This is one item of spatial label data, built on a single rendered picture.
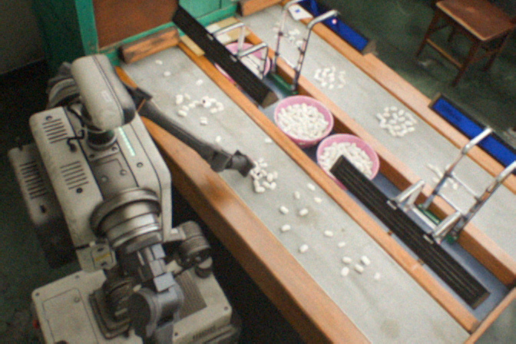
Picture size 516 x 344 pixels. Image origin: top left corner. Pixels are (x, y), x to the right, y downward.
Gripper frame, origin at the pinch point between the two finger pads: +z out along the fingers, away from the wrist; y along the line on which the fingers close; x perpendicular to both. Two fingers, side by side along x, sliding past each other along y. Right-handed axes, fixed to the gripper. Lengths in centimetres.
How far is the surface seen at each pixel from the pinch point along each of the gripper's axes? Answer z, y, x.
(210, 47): -17.1, 37.7, -27.9
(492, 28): 191, 10, -125
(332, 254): 0.0, -48.7, 2.6
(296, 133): 23.2, 3.0, -17.1
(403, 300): 6, -77, -2
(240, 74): -17.3, 18.8, -28.1
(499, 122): 209, -32, -79
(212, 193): -17.6, -2.3, 14.1
